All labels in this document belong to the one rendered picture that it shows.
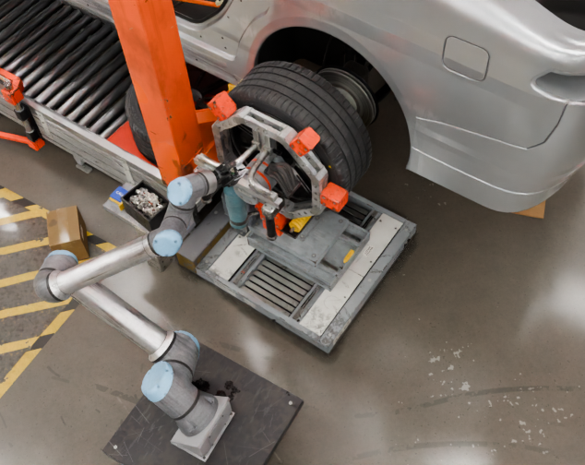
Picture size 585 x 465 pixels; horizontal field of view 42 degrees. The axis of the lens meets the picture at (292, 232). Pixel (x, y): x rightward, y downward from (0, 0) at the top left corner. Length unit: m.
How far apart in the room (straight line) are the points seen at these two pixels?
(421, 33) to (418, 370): 1.62
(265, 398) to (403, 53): 1.50
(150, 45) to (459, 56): 1.10
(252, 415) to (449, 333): 1.08
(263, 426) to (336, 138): 1.21
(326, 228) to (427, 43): 1.30
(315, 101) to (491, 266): 1.44
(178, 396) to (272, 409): 0.44
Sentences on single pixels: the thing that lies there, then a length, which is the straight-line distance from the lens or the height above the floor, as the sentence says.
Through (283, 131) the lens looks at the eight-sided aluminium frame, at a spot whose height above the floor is 1.12.
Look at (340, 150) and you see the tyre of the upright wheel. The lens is 3.05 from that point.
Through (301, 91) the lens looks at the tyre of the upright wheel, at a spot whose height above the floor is 1.17.
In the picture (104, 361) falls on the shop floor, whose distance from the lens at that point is 3.83.
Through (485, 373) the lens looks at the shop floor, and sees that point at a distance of 3.72.
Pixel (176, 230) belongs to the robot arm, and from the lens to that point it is 2.64.
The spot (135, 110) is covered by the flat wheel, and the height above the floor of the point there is 0.50.
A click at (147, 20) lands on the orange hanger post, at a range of 2.85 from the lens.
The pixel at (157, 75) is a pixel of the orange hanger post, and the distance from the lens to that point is 3.00.
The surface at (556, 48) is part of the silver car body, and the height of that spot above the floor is 1.62.
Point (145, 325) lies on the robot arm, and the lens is 3.12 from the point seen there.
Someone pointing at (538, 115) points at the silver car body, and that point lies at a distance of 2.80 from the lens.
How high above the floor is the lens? 3.35
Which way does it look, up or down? 56 degrees down
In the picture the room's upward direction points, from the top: 5 degrees counter-clockwise
